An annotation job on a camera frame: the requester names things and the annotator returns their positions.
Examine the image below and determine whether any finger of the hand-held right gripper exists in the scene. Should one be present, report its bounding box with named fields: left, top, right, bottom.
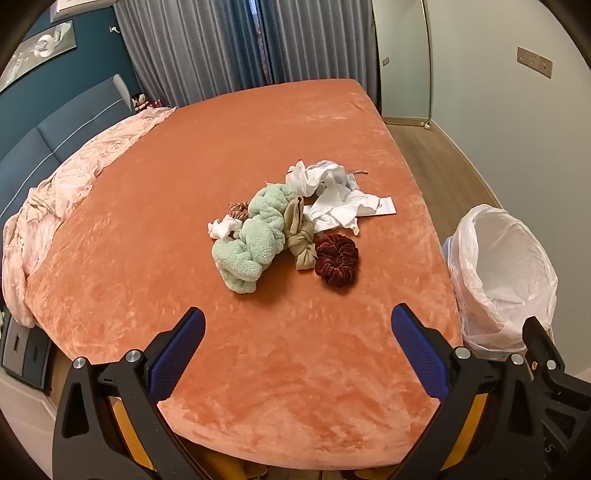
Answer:
left=523, top=316, right=578, bottom=394

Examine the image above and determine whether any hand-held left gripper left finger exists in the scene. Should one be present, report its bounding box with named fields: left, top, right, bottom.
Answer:
left=52, top=307, right=206, bottom=480

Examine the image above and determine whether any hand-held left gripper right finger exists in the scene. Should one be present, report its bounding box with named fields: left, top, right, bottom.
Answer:
left=391, top=303, right=550, bottom=480

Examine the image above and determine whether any bin with white plastic liner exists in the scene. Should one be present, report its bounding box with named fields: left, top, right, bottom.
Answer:
left=442, top=203, right=559, bottom=360

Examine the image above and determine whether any dark red velvet scrunchie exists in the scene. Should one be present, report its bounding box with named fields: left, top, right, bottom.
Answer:
left=314, top=233, right=360, bottom=288

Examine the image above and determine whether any white scrunchie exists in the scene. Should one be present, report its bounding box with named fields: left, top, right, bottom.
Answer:
left=207, top=216, right=244, bottom=241

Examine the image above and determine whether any mint green fluffy headband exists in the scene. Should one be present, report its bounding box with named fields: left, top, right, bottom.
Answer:
left=211, top=182, right=297, bottom=295

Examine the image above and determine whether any white paper slip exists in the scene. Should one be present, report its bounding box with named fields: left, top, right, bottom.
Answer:
left=350, top=194, right=398, bottom=217

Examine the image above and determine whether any large white tissue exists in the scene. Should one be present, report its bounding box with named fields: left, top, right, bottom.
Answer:
left=306, top=186, right=370, bottom=237

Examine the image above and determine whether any beige knotted headband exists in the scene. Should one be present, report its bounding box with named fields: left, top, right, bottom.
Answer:
left=283, top=196, right=320, bottom=271

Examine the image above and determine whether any grey white cloth with string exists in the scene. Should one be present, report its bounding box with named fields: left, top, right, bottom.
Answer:
left=308, top=159, right=370, bottom=193

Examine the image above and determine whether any small white tissue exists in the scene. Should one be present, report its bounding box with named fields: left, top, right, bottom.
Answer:
left=284, top=160, right=325, bottom=200

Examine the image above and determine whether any grey nightstand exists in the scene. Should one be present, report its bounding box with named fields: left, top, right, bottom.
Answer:
left=0, top=311, right=52, bottom=393

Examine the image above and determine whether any pink embroidered quilt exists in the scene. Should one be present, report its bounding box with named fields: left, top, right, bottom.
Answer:
left=0, top=107, right=178, bottom=328

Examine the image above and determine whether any blue padded headboard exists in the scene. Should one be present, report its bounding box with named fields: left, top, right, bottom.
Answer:
left=0, top=76, right=139, bottom=232

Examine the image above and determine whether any small doll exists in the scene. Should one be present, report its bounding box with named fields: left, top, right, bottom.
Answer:
left=131, top=92, right=162, bottom=112

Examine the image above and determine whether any bed with orange plush blanket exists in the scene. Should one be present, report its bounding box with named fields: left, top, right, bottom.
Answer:
left=21, top=78, right=465, bottom=472

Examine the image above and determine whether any grey chair back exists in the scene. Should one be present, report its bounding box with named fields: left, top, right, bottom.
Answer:
left=112, top=74, right=136, bottom=113

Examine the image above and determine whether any tall gold-framed mirror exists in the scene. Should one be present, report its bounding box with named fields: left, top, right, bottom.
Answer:
left=372, top=0, right=433, bottom=128

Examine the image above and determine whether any grey and blue curtain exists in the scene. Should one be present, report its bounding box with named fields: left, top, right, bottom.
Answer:
left=113, top=0, right=380, bottom=110

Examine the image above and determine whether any brown wall socket panel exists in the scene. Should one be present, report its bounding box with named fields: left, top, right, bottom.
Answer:
left=516, top=45, right=554, bottom=79

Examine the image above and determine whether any silver wall picture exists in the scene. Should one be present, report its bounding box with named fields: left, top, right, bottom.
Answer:
left=0, top=21, right=78, bottom=92

